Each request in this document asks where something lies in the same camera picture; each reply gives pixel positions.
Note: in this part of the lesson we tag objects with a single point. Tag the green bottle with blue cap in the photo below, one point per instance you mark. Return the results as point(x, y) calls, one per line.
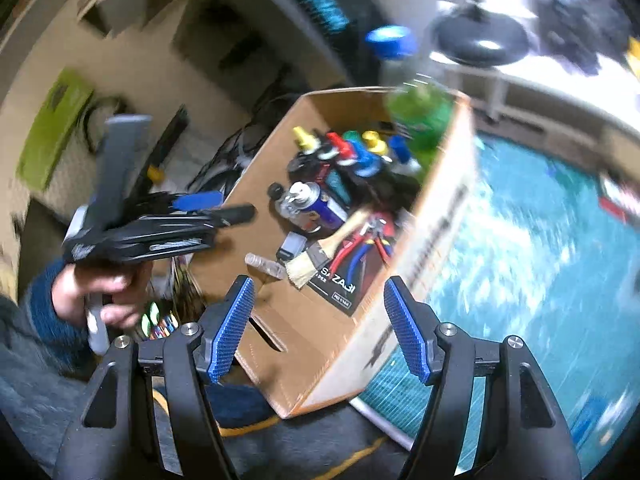
point(417, 110)

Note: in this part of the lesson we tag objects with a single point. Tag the person's left hand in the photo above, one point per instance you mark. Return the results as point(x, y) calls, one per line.
point(82, 290)

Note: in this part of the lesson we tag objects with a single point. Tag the clear plastic tube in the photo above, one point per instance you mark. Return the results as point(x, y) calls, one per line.
point(265, 265)

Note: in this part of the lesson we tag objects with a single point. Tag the wooden paint brush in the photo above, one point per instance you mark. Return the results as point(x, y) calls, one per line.
point(325, 245)

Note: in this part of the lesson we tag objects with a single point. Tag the blue spray can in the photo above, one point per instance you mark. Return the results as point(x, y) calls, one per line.
point(310, 202)

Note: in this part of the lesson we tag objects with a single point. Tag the black flat packet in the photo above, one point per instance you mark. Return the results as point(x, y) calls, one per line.
point(340, 292)

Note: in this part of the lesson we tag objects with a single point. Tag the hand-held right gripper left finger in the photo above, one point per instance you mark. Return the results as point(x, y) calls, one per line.
point(227, 332)

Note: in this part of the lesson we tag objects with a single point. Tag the white desk riser shelf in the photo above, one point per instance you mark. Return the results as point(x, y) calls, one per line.
point(520, 90)

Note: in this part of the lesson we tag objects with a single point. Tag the green cutting mat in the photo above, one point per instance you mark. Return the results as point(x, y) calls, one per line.
point(525, 285)

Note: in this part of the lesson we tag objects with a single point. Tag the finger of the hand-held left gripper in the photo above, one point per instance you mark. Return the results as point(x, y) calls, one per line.
point(197, 201)
point(232, 214)

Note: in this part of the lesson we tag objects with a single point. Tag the person's left forearm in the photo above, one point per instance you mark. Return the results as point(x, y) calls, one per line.
point(42, 315)

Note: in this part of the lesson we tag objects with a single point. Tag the black desk lamp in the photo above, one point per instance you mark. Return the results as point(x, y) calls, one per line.
point(480, 37)

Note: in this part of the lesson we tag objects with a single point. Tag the black computer case blue lights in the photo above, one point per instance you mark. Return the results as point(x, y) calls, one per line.
point(315, 10)

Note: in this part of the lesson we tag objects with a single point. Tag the row of small paint bottles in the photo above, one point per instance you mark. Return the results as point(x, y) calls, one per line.
point(357, 152)

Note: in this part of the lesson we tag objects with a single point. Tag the dark model kit parts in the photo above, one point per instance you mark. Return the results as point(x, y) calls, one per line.
point(575, 20)

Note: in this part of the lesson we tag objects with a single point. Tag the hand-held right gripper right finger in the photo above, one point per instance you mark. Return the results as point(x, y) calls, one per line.
point(407, 332)

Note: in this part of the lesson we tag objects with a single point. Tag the brown cardboard box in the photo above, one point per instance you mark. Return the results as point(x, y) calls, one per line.
point(305, 355)

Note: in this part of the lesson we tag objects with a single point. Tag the green flat pad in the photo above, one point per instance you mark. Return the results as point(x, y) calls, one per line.
point(52, 125)

